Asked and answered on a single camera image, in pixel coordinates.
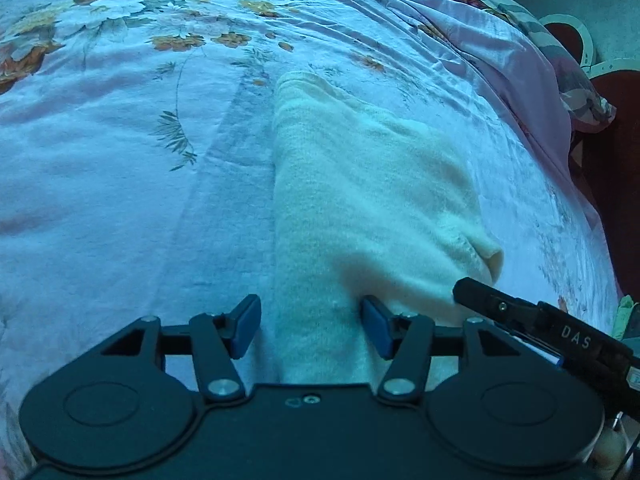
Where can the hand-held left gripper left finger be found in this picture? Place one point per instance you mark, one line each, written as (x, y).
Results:
(246, 322)

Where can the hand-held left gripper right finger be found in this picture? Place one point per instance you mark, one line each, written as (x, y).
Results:
(376, 324)

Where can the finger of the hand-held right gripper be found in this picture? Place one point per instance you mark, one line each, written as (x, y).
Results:
(487, 300)

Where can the white knit sweater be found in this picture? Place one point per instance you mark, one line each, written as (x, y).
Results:
(360, 200)

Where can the green cloth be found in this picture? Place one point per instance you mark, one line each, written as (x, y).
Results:
(624, 317)

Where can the floral bed sheet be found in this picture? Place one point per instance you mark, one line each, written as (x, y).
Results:
(110, 170)

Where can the colourful floral pillow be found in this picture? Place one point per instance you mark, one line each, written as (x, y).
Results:
(560, 65)

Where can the pink quilt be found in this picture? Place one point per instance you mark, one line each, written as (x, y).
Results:
(500, 45)

